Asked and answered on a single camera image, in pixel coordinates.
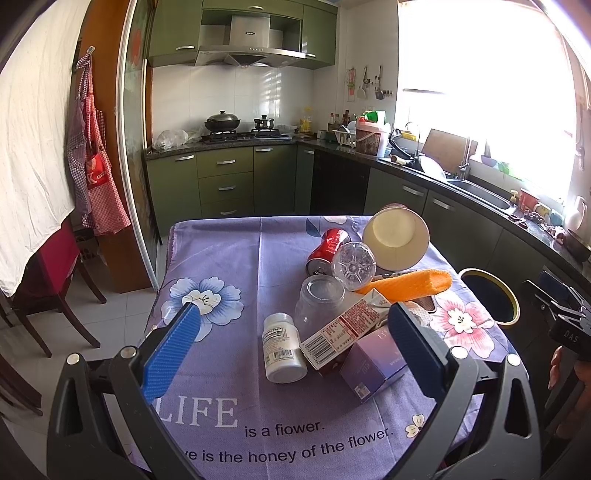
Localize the yellow rimmed trash bin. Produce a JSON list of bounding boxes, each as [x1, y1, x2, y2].
[[459, 268, 521, 328]]

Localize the small purple box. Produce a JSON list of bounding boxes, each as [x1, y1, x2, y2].
[[339, 326, 408, 403]]

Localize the white hanging cloth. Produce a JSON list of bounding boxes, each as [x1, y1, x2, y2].
[[0, 0, 88, 296]]

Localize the green cabinets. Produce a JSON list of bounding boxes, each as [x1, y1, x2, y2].
[[145, 140, 590, 297], [147, 1, 338, 69]]

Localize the black wok with lid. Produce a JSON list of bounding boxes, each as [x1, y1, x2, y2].
[[204, 110, 240, 133]]

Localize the orange foam net sleeve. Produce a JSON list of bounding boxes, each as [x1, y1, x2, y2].
[[356, 269, 453, 303]]

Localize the person's right hand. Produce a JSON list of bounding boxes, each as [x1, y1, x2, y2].
[[548, 346, 590, 439]]

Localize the small steel pot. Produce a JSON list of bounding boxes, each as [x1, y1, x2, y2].
[[253, 114, 274, 131]]

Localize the steel sink faucet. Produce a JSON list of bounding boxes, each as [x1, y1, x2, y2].
[[457, 138, 478, 180]]

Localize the white pill bottle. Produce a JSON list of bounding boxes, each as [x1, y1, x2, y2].
[[262, 313, 308, 384]]

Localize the clear plastic bottle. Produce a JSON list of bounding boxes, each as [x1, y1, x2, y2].
[[332, 242, 377, 291]]

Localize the red lidded container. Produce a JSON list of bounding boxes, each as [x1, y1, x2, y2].
[[355, 119, 392, 157]]

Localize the kitchen sink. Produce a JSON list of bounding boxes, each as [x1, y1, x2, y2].
[[448, 179, 512, 211]]

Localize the green upper cabinets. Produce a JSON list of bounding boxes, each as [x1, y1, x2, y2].
[[147, 1, 338, 69]]

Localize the red soda can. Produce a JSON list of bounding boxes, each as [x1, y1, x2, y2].
[[305, 228, 352, 276]]

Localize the paper instant noodle cup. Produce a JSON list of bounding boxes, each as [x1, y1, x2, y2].
[[363, 206, 430, 271]]

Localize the red checked apron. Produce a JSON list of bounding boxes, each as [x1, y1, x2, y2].
[[66, 47, 130, 236]]

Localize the steel range hood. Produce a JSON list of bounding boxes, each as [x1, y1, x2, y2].
[[195, 12, 307, 68]]

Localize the white kettle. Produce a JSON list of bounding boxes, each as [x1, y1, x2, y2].
[[564, 196, 588, 236]]

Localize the plastic bag on counter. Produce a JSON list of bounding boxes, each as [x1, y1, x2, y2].
[[152, 129, 189, 152]]

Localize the green lower cabinets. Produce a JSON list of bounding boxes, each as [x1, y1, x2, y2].
[[145, 140, 590, 297]]

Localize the wooden cutting board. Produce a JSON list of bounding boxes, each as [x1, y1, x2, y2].
[[422, 129, 467, 173]]

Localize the purple floral tablecloth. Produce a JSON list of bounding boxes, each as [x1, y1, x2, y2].
[[117, 215, 521, 480]]

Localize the red wooden chair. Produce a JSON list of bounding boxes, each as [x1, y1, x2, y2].
[[1, 218, 107, 358]]

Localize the gas stove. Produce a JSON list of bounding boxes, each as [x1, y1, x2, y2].
[[201, 129, 293, 144]]

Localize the clear plastic cup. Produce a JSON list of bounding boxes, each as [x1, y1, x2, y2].
[[294, 275, 345, 340]]

